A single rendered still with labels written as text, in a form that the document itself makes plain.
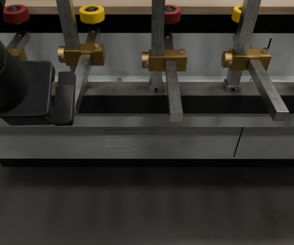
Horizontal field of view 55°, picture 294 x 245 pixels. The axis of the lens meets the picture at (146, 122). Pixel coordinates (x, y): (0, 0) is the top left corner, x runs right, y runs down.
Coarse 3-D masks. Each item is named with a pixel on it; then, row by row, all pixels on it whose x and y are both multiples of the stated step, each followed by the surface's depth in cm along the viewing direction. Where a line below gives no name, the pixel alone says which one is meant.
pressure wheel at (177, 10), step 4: (168, 8) 91; (172, 8) 92; (176, 8) 92; (168, 12) 89; (172, 12) 89; (176, 12) 89; (180, 12) 91; (168, 16) 89; (172, 16) 89; (176, 16) 90; (180, 16) 92; (164, 20) 90; (168, 20) 90; (172, 20) 90; (176, 20) 91; (168, 24) 94; (168, 28) 95; (168, 32) 96
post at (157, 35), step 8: (152, 0) 74; (160, 0) 74; (152, 8) 75; (160, 8) 75; (152, 16) 76; (160, 16) 76; (152, 24) 78; (160, 24) 78; (152, 32) 79; (160, 32) 79; (152, 40) 81; (160, 40) 81; (152, 48) 83; (160, 48) 83; (152, 72) 88; (160, 72) 88; (152, 80) 90; (160, 80) 90
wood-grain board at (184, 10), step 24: (24, 0) 99; (48, 0) 99; (72, 0) 99; (96, 0) 99; (120, 0) 99; (144, 0) 99; (168, 0) 99; (192, 0) 99; (216, 0) 99; (240, 0) 99; (264, 0) 99; (288, 0) 99
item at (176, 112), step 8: (168, 40) 94; (168, 48) 90; (168, 64) 83; (168, 72) 79; (176, 72) 79; (168, 80) 77; (176, 80) 77; (168, 88) 74; (176, 88) 74; (168, 96) 73; (176, 96) 71; (168, 104) 73; (176, 104) 69; (176, 112) 67; (176, 120) 68
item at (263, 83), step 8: (248, 64) 85; (256, 64) 82; (256, 72) 79; (264, 72) 79; (256, 80) 79; (264, 80) 76; (264, 88) 73; (272, 88) 73; (264, 96) 73; (272, 96) 71; (272, 104) 69; (280, 104) 69; (272, 112) 69; (280, 112) 67; (288, 112) 67; (280, 120) 68
